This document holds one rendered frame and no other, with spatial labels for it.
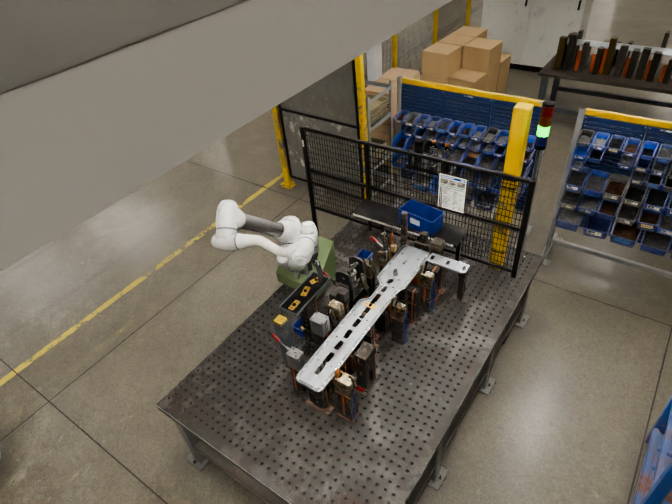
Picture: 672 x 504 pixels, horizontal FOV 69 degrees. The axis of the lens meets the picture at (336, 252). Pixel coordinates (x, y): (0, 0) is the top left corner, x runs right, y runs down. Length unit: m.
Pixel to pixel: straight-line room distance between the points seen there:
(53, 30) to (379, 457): 2.85
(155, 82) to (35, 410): 4.64
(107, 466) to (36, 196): 4.03
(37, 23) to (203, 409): 3.15
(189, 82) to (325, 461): 2.79
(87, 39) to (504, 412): 3.91
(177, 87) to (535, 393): 4.01
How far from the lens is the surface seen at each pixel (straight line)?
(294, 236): 3.56
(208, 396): 3.36
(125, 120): 0.24
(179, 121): 0.26
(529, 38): 9.43
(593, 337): 4.66
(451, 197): 3.72
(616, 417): 4.24
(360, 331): 3.08
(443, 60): 7.15
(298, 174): 6.15
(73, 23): 0.23
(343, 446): 3.00
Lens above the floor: 3.34
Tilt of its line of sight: 40 degrees down
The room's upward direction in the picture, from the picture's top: 6 degrees counter-clockwise
